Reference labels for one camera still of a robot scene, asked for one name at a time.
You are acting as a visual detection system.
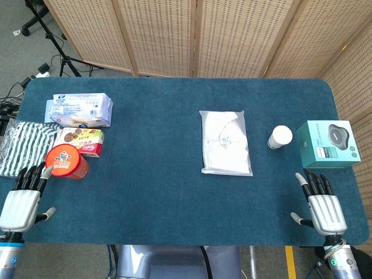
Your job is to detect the red green food box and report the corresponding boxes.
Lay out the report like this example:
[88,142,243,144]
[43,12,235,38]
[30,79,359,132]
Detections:
[53,127,105,158]

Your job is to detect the black tripod stand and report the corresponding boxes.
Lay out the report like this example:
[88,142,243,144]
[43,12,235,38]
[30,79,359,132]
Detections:
[24,0,104,78]

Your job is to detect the black office chair base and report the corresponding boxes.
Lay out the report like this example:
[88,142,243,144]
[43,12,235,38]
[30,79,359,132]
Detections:
[22,0,50,37]

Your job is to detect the white power strip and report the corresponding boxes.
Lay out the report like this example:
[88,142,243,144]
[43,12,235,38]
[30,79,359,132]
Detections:
[30,63,52,79]

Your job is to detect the silver metal table leg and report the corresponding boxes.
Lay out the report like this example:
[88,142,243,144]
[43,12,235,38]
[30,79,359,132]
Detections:
[249,246,258,279]

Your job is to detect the black floor cable bundle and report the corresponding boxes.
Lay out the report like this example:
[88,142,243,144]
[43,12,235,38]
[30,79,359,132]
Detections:
[0,77,31,137]

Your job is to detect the wooden rattan folding screen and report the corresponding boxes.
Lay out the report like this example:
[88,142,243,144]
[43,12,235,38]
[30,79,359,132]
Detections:
[43,0,372,279]

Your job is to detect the dark teal table mat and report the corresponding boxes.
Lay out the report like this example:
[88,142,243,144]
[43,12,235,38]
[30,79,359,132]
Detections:
[0,76,370,247]

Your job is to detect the white garment in clear bag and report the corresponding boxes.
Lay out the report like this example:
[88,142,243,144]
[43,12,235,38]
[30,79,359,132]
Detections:
[199,109,253,177]

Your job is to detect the blue hanging cable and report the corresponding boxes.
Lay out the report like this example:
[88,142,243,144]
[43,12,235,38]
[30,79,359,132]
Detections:
[106,245,116,279]

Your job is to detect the small white paper cup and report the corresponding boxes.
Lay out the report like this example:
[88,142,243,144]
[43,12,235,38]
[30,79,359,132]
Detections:
[267,124,293,150]

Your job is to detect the black torso cable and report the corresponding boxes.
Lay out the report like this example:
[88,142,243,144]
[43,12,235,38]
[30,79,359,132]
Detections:
[199,246,214,279]

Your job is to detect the orange lidded snack canister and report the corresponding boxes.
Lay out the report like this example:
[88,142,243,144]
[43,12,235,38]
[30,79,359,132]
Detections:
[45,144,90,180]

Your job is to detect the white blue tissue pack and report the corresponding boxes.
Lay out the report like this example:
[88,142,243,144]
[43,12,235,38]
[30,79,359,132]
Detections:
[44,92,114,128]

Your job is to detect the teal speaker product box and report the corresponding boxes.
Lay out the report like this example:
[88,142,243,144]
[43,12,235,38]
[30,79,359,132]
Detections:
[295,120,362,169]

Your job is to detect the grey-blue robot torso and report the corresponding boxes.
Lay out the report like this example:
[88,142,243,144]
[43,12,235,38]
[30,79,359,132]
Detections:
[116,245,242,279]

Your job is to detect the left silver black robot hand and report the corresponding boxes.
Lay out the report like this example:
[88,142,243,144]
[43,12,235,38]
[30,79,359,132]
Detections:
[0,162,56,233]

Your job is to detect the green white striped cloth bag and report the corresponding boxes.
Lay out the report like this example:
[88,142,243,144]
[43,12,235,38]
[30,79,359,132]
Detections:
[0,117,63,178]

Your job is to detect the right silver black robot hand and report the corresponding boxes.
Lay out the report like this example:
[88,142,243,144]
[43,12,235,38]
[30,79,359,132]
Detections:
[290,168,348,237]

